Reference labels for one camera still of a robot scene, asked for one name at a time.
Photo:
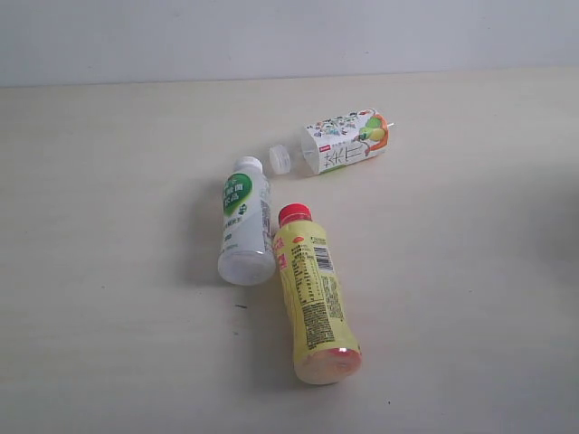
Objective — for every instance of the white green yogurt drink bottle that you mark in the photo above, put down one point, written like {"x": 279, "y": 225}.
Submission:
{"x": 246, "y": 257}

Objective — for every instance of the yellow label red cap bottle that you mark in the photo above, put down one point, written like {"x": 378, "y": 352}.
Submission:
{"x": 325, "y": 350}

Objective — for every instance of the square clear tea bottle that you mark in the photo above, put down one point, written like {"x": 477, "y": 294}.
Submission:
{"x": 334, "y": 143}

